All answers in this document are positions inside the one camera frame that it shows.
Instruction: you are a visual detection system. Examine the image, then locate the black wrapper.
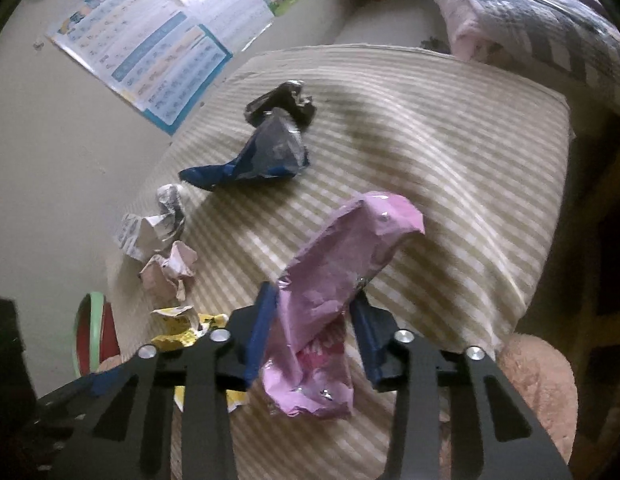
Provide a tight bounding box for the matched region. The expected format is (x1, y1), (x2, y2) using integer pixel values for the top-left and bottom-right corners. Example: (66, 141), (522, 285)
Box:
(244, 80), (317, 128)

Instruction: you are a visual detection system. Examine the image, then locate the green rimmed red trash bin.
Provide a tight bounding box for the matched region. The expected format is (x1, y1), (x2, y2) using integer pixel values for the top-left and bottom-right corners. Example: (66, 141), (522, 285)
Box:
(72, 291), (122, 378)

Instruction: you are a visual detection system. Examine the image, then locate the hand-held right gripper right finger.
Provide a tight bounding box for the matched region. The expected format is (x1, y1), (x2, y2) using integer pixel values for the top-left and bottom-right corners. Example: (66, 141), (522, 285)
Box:
(347, 290), (573, 480)

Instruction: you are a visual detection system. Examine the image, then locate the beige checked tablecloth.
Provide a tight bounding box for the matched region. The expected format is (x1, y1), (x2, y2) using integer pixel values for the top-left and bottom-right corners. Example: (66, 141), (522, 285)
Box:
(105, 44), (573, 480)

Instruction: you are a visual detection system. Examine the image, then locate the white wall poster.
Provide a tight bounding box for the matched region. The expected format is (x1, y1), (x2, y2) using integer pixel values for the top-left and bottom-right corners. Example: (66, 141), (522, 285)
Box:
(145, 0), (276, 53)

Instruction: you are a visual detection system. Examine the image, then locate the checked bed blanket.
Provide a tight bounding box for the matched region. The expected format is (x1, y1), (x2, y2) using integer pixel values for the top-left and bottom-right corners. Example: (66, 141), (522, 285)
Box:
(422, 0), (620, 108)

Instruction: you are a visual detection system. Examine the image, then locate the blue foil wrapper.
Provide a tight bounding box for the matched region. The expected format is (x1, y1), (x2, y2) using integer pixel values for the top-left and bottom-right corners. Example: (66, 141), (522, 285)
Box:
(179, 107), (311, 191)

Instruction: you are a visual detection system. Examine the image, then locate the pink fleece clothing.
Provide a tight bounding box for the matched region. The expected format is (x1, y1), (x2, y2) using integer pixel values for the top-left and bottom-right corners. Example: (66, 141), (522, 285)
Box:
(440, 335), (578, 480)

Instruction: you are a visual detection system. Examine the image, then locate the yellow snack wrapper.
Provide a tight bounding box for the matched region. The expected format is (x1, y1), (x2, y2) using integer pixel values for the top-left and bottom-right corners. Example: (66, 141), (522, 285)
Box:
(150, 304), (248, 413)

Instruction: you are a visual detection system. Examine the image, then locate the pink foil wrapper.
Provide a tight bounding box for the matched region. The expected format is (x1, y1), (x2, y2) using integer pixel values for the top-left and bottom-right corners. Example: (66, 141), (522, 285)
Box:
(262, 191), (426, 420)

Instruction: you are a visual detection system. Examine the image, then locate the pale pink carton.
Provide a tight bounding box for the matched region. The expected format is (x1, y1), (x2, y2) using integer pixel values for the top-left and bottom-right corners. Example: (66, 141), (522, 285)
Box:
(139, 241), (198, 306)

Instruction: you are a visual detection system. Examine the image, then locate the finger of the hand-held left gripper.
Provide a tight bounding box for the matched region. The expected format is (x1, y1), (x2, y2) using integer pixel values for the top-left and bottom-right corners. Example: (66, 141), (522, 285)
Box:
(22, 365), (128, 468)

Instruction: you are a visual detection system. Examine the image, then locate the white carton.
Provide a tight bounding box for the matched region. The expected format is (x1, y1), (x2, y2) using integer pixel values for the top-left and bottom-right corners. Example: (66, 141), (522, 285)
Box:
(114, 184), (187, 263)

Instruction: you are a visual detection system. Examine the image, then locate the blue bordered wall poster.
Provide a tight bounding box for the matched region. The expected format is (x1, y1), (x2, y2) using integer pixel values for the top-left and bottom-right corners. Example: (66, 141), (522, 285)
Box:
(45, 0), (234, 136)

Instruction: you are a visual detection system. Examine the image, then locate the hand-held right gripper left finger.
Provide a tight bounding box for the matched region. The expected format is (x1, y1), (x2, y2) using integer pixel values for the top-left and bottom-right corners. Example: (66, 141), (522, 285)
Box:
(50, 281), (281, 480)

